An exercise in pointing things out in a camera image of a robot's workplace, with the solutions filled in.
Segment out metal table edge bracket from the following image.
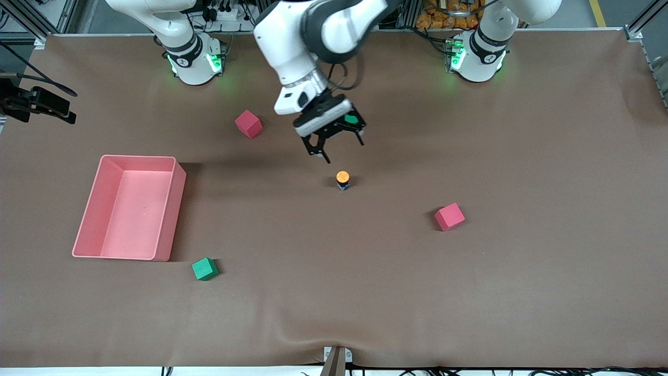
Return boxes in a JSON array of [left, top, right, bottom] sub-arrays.
[[323, 346, 354, 376]]

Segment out red foam cube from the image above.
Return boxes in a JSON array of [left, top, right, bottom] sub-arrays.
[[434, 202, 467, 232], [234, 109, 263, 139]]

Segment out aluminium side rail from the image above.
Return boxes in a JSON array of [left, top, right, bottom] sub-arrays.
[[639, 39, 668, 110]]

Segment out aluminium equipment rack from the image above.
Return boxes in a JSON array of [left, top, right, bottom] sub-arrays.
[[386, 0, 418, 31]]

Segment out brown table cloth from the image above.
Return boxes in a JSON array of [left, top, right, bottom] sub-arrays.
[[0, 29, 668, 369]]

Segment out aluminium frame post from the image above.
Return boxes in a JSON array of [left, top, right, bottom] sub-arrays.
[[624, 0, 668, 42], [0, 0, 79, 45]]

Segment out orange packet pile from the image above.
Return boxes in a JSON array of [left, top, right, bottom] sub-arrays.
[[416, 0, 483, 30]]

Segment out white power strip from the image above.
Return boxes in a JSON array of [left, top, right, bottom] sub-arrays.
[[206, 4, 254, 22]]

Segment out pink plastic tray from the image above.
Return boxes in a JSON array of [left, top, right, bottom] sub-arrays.
[[71, 155, 187, 262]]

